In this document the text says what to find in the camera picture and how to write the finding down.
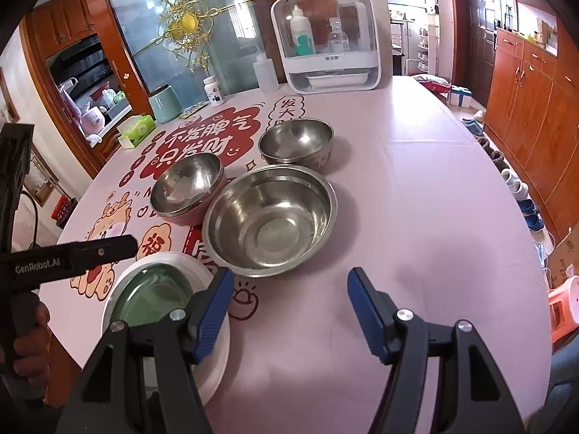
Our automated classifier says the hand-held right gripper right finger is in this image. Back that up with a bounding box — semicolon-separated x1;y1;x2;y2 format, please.
347;268;528;434

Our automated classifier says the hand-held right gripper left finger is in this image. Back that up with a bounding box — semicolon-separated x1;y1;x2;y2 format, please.
56;268;236;434

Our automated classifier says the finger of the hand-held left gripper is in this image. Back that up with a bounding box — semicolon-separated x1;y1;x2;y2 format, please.
86;234;139;267

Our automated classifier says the large white plate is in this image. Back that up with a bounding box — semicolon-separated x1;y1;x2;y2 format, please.
102;252;231;408

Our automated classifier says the green enamel plate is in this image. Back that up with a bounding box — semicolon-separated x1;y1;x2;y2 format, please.
111;266;205;326

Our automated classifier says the pink-sided steel bowl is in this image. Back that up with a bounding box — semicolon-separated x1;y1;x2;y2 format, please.
149;153;225;227
258;118;334;173

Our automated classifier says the large steel bowl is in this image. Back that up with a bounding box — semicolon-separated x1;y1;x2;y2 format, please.
202;164;338;278

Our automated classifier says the person's left hand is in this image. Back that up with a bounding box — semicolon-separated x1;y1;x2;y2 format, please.
11;301;51;374

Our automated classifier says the red crate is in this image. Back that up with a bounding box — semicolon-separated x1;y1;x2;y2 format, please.
52;194;75;223

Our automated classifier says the green tissue box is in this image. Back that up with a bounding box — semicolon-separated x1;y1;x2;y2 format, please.
118;115;156;148

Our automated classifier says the teal canister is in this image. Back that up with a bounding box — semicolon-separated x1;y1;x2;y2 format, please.
148;85;184;124

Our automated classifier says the white pill bottle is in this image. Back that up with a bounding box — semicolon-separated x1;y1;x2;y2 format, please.
203;76;225;107

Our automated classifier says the orange plastic stool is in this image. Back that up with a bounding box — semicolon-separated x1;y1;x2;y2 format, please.
548;276;579;346

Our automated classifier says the row of shoes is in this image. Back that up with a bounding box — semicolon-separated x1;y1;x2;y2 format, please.
461;108;546;233

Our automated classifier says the glass door gold ornament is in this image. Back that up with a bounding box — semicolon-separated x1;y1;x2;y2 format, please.
81;0;335;114

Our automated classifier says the cardboard box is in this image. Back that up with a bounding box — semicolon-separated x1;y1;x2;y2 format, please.
545;226;579;290

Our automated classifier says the translucent squeeze wash bottle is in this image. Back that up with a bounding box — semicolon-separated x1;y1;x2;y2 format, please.
252;47;280;93

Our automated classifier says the blue white box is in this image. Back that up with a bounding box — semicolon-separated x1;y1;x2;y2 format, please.
448;85;473;109

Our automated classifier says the wooden kitchen cabinet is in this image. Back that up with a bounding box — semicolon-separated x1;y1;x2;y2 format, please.
20;0;152;166

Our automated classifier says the red patterned cloth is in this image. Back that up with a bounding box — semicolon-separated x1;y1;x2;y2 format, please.
414;73;453;95

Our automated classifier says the white storage box clear lid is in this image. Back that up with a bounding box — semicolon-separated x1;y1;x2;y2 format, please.
270;0;382;95

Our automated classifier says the wooden floor cabinet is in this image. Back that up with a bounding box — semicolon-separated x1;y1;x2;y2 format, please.
484;27;579;236

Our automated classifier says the clear pump bottle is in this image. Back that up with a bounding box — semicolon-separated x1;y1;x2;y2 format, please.
326;17;351;54

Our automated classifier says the white bottle teal label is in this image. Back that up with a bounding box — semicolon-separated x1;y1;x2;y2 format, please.
289;5;316;57

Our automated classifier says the dark entry door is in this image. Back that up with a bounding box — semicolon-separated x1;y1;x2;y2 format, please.
450;0;496;95

